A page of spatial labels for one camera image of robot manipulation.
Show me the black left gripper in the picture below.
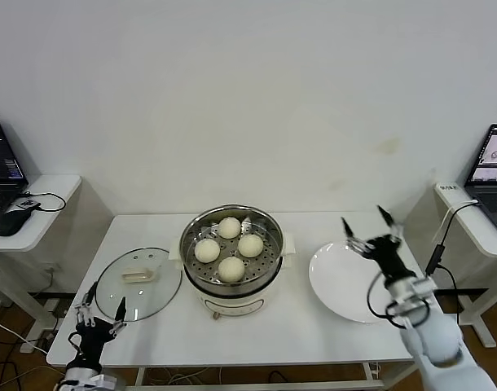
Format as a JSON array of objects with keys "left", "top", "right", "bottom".
[{"left": 68, "top": 280, "right": 127, "bottom": 367}]

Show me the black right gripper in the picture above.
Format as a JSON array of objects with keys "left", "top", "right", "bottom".
[{"left": 340, "top": 205, "right": 413, "bottom": 282}]

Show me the glass lid with cream handle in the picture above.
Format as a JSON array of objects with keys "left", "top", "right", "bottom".
[{"left": 94, "top": 246, "right": 183, "bottom": 323}]

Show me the white steamed baozi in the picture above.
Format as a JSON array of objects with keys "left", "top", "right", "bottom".
[
  {"left": 218, "top": 216, "right": 241, "bottom": 239},
  {"left": 194, "top": 239, "right": 221, "bottom": 264},
  {"left": 218, "top": 256, "right": 246, "bottom": 283},
  {"left": 237, "top": 234, "right": 265, "bottom": 258}
]

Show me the stainless steel steamer pot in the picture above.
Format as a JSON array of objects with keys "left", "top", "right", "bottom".
[{"left": 178, "top": 205, "right": 284, "bottom": 297}]

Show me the white round plate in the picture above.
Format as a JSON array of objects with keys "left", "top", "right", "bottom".
[{"left": 308, "top": 239, "right": 407, "bottom": 324}]

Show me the white labelled box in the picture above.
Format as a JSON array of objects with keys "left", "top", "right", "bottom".
[{"left": 435, "top": 182, "right": 480, "bottom": 204}]

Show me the white side table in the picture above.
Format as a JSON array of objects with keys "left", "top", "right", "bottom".
[
  {"left": 0, "top": 174, "right": 113, "bottom": 331},
  {"left": 401, "top": 181, "right": 497, "bottom": 348}
]

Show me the black computer mouse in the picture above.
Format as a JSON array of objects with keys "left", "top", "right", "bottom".
[{"left": 0, "top": 208, "right": 32, "bottom": 237}]

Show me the grey open laptop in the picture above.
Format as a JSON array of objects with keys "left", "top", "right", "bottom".
[{"left": 464, "top": 123, "right": 497, "bottom": 237}]

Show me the cream electric cooker base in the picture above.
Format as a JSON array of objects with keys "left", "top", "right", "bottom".
[{"left": 169, "top": 231, "right": 297, "bottom": 322}]

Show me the black open laptop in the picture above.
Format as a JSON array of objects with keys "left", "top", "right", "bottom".
[{"left": 0, "top": 115, "right": 30, "bottom": 231}]

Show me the black power cable with adapter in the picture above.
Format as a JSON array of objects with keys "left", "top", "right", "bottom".
[{"left": 424, "top": 200, "right": 480, "bottom": 327}]

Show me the white charging cable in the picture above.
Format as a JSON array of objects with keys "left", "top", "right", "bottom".
[{"left": 431, "top": 198, "right": 480, "bottom": 245}]

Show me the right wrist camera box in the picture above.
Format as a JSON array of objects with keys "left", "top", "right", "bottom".
[{"left": 411, "top": 276, "right": 438, "bottom": 301}]

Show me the black usb hub with cable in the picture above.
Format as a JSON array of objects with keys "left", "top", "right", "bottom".
[{"left": 15, "top": 190, "right": 67, "bottom": 213}]

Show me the white table frame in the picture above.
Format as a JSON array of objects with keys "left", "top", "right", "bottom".
[{"left": 101, "top": 358, "right": 386, "bottom": 391}]

